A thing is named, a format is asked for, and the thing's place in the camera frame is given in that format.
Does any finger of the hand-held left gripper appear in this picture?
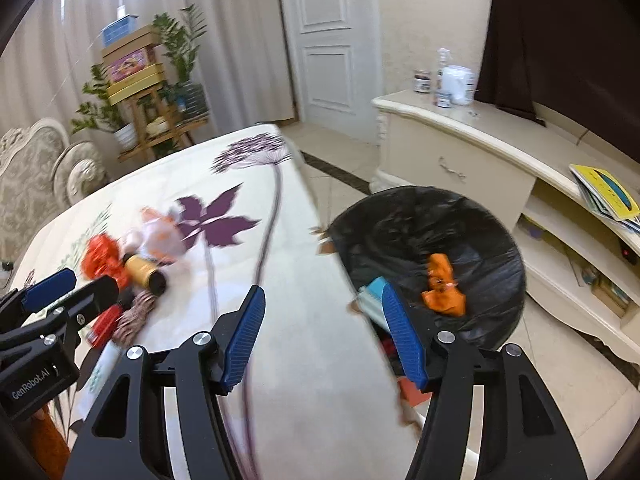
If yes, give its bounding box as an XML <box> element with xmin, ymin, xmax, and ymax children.
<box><xmin>0</xmin><ymin>267</ymin><xmax>78</xmax><ymax>320</ymax></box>
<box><xmin>0</xmin><ymin>275</ymin><xmax>121</xmax><ymax>362</ymax></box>

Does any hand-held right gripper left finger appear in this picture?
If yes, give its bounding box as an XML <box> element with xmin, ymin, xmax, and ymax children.
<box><xmin>62</xmin><ymin>285</ymin><xmax>266</xmax><ymax>480</ymax></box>

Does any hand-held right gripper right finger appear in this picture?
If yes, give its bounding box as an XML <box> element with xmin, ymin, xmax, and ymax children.
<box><xmin>381</xmin><ymin>284</ymin><xmax>589</xmax><ymax>480</ymax></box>

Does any small red packet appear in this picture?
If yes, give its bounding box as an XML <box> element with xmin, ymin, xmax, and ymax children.
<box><xmin>85</xmin><ymin>304</ymin><xmax>124</xmax><ymax>349</ymax></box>

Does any orange wrapper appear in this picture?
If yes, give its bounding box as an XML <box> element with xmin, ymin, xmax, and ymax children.
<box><xmin>80</xmin><ymin>234</ymin><xmax>127</xmax><ymax>282</ymax></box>
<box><xmin>421</xmin><ymin>253</ymin><xmax>467</xmax><ymax>317</ymax></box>

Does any yellow cylinder tube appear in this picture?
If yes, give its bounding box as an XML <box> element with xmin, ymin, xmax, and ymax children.
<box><xmin>122</xmin><ymin>253</ymin><xmax>169</xmax><ymax>295</ymax></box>

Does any white packet with green print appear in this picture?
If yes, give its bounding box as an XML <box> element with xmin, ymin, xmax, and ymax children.
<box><xmin>75</xmin><ymin>342</ymin><xmax>124</xmax><ymax>412</ymax></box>

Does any clear bag with orange print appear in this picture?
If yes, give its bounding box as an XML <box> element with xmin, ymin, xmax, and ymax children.
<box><xmin>122</xmin><ymin>207</ymin><xmax>189</xmax><ymax>267</ymax></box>

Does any round bin with black bag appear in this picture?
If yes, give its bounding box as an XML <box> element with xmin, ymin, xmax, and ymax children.
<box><xmin>324</xmin><ymin>185</ymin><xmax>527</xmax><ymax>378</ymax></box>

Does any light blue packet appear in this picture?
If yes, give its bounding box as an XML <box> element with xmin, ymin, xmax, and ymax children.
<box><xmin>349</xmin><ymin>277</ymin><xmax>401</xmax><ymax>335</ymax></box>

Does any floral tablecloth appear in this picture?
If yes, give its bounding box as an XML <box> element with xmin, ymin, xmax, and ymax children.
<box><xmin>10</xmin><ymin>122</ymin><xmax>432</xmax><ymax>480</ymax></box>

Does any ornate cream sofa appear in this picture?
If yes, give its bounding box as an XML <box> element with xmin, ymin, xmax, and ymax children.
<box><xmin>0</xmin><ymin>117</ymin><xmax>109</xmax><ymax>242</ymax></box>

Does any wooden plant stand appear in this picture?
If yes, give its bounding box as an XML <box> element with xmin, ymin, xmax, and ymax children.
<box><xmin>117</xmin><ymin>82</ymin><xmax>211</xmax><ymax>162</ymax></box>

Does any leafy plant in white pot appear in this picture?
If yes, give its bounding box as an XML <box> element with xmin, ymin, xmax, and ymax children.
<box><xmin>70</xmin><ymin>62</ymin><xmax>139</xmax><ymax>154</ymax></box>

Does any cream cabinet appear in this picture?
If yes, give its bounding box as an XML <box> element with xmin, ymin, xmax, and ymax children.
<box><xmin>370</xmin><ymin>91</ymin><xmax>640</xmax><ymax>357</ymax></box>

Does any pink printed box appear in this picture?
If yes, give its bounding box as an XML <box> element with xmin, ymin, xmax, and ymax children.
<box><xmin>103</xmin><ymin>46</ymin><xmax>162</xmax><ymax>84</ymax></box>

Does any stack of yellow booklets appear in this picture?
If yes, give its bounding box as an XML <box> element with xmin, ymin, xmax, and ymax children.
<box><xmin>568</xmin><ymin>163</ymin><xmax>640</xmax><ymax>222</ymax></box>

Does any light beige curtain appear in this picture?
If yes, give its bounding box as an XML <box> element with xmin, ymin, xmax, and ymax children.
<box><xmin>0</xmin><ymin>0</ymin><xmax>297</xmax><ymax>177</ymax></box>

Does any brown cardboard box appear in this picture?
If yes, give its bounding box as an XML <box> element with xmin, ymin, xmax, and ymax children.
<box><xmin>102</xmin><ymin>25</ymin><xmax>161</xmax><ymax>61</ymax></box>

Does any tall potted plant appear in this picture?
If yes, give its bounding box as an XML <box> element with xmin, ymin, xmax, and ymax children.
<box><xmin>151</xmin><ymin>3</ymin><xmax>209</xmax><ymax>117</ymax></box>

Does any blue box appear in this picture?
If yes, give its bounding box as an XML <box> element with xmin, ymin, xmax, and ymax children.
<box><xmin>101</xmin><ymin>13</ymin><xmax>139</xmax><ymax>46</ymax></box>

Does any white spray bottle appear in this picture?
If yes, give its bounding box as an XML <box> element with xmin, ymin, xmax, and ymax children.
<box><xmin>435</xmin><ymin>48</ymin><xmax>451</xmax><ymax>94</ymax></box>

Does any white panel door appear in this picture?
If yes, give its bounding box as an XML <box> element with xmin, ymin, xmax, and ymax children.
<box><xmin>275</xmin><ymin>0</ymin><xmax>382</xmax><ymax>147</ymax></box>

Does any dark brown curtain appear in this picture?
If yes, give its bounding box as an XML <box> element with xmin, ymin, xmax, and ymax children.
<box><xmin>472</xmin><ymin>0</ymin><xmax>640</xmax><ymax>157</ymax></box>

